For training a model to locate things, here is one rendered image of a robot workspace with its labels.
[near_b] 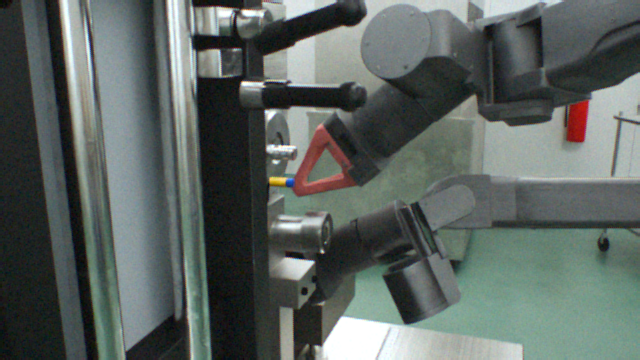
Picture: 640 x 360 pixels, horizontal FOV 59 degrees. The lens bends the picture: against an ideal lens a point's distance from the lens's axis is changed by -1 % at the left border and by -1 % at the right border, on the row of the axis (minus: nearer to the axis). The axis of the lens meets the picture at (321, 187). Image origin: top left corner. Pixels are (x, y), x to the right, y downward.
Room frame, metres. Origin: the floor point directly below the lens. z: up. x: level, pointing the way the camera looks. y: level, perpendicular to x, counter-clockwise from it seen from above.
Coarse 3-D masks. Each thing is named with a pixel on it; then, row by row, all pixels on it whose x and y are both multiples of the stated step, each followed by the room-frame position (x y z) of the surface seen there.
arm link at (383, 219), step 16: (384, 208) 0.59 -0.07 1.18; (400, 208) 0.58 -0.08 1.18; (368, 224) 0.58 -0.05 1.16; (384, 224) 0.57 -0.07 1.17; (400, 224) 0.56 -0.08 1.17; (416, 224) 0.58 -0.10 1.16; (368, 240) 0.57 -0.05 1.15; (384, 240) 0.57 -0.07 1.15; (400, 240) 0.56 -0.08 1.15; (416, 240) 0.57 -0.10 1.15; (384, 256) 0.57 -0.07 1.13; (416, 256) 0.56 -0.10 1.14
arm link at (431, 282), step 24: (456, 192) 0.57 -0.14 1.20; (432, 216) 0.56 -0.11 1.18; (456, 216) 0.56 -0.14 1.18; (432, 240) 0.57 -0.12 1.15; (432, 264) 0.56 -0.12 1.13; (408, 288) 0.55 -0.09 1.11; (432, 288) 0.55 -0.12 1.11; (456, 288) 0.55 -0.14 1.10; (408, 312) 0.54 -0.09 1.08; (432, 312) 0.54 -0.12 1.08
